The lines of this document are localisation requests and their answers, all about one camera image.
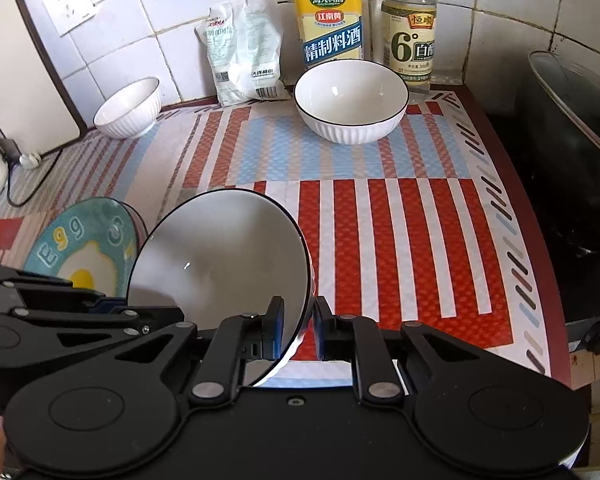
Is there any white ribbed bowl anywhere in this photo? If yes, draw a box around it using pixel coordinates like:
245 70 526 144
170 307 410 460
294 59 410 145
93 77 162 140
126 188 315 388

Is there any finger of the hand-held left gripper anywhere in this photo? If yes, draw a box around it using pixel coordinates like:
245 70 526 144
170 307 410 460
0 261 127 311
10 297 187 336

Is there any white cutting board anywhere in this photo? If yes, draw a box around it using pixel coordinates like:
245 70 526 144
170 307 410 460
0 0 87 156

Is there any grey power cord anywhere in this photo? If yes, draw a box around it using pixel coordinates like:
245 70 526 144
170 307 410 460
0 145 64 209

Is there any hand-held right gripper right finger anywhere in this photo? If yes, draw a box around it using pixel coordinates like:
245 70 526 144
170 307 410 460
312 296 521 407

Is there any white salt bag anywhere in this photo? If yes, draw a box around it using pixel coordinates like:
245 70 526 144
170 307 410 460
196 0 292 107

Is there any cooking wine bottle yellow label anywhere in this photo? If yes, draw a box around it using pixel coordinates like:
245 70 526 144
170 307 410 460
293 0 365 73

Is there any black pot with glass lid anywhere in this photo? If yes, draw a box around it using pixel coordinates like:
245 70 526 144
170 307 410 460
522 50 600 256

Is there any blue fried egg plate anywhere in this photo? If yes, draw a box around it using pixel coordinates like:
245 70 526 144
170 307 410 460
22 196 146 302

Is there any black gas stove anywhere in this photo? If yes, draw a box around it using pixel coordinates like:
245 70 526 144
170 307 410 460
480 110 600 356

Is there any white wall socket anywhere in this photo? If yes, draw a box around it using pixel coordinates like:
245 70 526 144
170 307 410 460
41 0 101 37

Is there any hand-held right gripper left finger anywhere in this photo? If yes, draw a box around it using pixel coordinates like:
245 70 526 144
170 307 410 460
75 296 287 408

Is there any vinegar bottle yellow cap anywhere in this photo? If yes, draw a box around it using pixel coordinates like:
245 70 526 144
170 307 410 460
381 0 438 103

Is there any patterned table mat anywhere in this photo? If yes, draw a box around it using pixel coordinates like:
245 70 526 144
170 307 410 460
0 87 572 392

